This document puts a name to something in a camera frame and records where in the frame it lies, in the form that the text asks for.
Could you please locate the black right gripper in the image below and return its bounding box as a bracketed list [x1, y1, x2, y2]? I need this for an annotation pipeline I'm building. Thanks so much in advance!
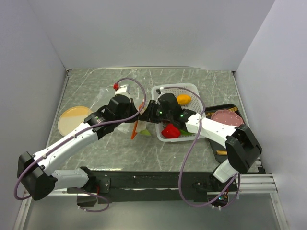
[139, 100, 173, 124]

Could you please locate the clear zip bag orange zipper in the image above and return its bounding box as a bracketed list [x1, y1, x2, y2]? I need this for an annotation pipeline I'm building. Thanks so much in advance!
[88, 87, 151, 140]

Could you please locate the red bell pepper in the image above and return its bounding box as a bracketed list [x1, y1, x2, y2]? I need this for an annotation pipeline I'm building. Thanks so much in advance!
[161, 123, 181, 139]

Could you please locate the watermelon slice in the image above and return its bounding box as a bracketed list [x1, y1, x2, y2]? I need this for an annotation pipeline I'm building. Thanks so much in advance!
[180, 130, 195, 137]

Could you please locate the white cauliflower toy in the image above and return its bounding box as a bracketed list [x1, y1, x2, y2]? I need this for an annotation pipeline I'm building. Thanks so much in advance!
[136, 121, 151, 136]

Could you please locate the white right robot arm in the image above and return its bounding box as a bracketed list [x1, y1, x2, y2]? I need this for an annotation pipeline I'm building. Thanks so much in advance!
[139, 93, 262, 191]

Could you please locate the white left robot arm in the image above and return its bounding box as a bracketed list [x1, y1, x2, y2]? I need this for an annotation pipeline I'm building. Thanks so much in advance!
[17, 94, 138, 200]

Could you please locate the orange lemon fruit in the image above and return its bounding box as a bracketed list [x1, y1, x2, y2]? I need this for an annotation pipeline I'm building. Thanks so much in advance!
[177, 94, 191, 106]

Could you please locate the white plastic basket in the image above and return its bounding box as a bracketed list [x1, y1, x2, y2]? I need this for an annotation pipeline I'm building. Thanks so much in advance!
[151, 83, 203, 142]

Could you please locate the yellow round plate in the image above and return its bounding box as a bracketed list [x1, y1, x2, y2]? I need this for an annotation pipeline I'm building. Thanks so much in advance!
[58, 106, 92, 136]

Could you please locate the black tray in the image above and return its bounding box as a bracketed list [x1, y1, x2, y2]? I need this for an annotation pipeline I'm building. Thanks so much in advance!
[203, 103, 260, 164]

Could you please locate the pink plate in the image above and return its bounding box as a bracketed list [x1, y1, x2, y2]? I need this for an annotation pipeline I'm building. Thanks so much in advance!
[211, 110, 244, 127]

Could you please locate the gold fork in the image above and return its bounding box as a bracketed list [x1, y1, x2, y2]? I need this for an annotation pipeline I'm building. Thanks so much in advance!
[228, 107, 238, 112]

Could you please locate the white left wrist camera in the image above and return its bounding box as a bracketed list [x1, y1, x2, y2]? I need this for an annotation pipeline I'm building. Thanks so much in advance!
[115, 84, 130, 98]

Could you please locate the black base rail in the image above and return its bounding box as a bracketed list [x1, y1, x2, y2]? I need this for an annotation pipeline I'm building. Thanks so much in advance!
[67, 170, 241, 207]

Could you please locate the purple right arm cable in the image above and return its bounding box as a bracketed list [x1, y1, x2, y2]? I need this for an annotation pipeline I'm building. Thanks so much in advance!
[155, 86, 242, 209]

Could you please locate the aluminium frame rail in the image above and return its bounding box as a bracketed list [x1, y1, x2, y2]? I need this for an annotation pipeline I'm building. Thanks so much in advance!
[13, 174, 278, 230]

